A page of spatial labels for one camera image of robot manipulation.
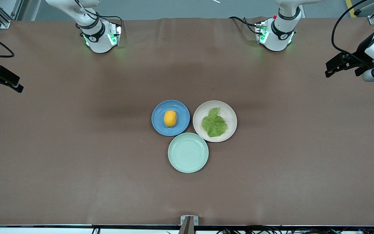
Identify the mint green round plate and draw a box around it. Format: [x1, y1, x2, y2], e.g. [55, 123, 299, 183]
[168, 133, 209, 173]

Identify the silver camera mount bracket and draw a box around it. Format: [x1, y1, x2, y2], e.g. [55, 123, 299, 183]
[180, 215, 199, 226]

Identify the black table edge trim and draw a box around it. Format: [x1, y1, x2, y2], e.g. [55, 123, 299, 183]
[0, 224, 374, 229]

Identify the black arm base cable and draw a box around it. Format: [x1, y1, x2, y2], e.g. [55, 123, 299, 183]
[74, 0, 123, 37]
[228, 16, 263, 35]

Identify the blue round plate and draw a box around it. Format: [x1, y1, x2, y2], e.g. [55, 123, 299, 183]
[151, 100, 191, 137]

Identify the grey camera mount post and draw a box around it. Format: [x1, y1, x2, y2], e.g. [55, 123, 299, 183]
[178, 217, 195, 234]

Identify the black left arm base cable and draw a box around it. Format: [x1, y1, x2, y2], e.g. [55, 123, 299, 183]
[228, 16, 263, 35]

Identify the yellow lemon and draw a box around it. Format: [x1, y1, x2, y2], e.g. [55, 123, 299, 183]
[164, 110, 177, 127]

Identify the black right arm base cable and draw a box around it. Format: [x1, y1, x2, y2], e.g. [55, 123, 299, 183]
[74, 0, 123, 37]

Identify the beige round plate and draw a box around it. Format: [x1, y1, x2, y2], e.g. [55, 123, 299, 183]
[193, 100, 238, 143]

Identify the green lettuce leaf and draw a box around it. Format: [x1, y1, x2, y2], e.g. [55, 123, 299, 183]
[201, 107, 228, 138]

